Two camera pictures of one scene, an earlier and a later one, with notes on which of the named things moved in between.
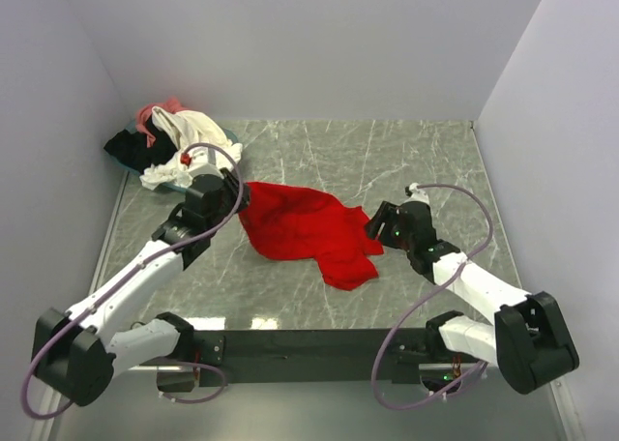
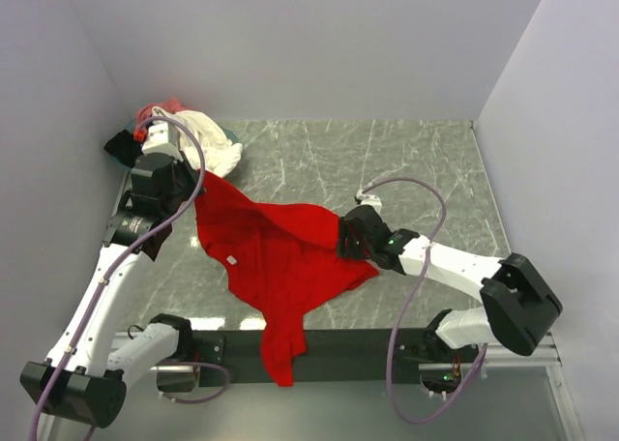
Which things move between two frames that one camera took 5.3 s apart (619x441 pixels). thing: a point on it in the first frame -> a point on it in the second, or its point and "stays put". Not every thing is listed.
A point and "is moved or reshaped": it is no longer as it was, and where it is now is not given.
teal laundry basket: [134, 174] stays put
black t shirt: [132, 148] stays put
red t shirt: [311, 224] is moved or reshaped
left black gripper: [231, 186] -> [186, 169]
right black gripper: [384, 215] -> [344, 232]
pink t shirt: [171, 104] stays put
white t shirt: [195, 131] stays put
